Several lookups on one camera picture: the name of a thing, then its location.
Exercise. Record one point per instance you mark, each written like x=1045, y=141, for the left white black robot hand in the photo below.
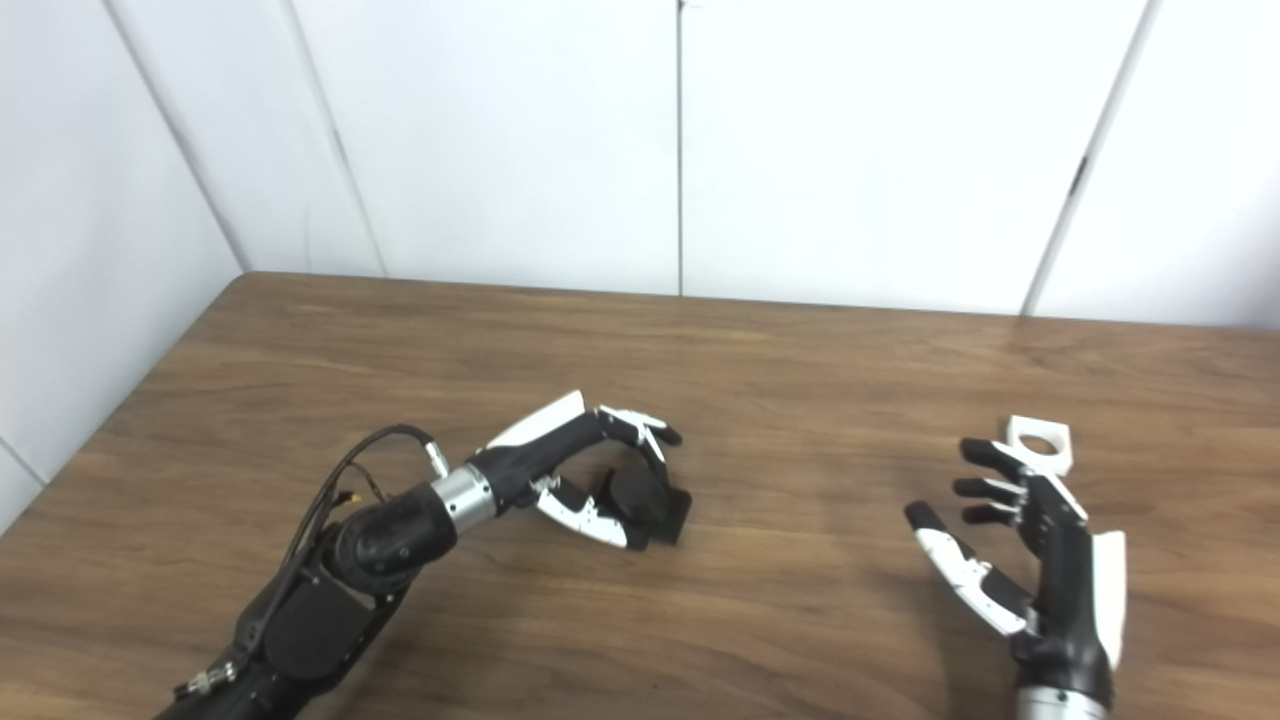
x=530, y=455

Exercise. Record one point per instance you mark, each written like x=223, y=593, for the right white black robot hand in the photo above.
x=1070, y=600

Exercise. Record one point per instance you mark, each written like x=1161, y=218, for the black peg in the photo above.
x=645, y=500

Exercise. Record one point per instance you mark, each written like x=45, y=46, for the white square piece with hole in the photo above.
x=1062, y=458

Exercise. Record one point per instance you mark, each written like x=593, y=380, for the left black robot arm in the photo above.
x=310, y=620

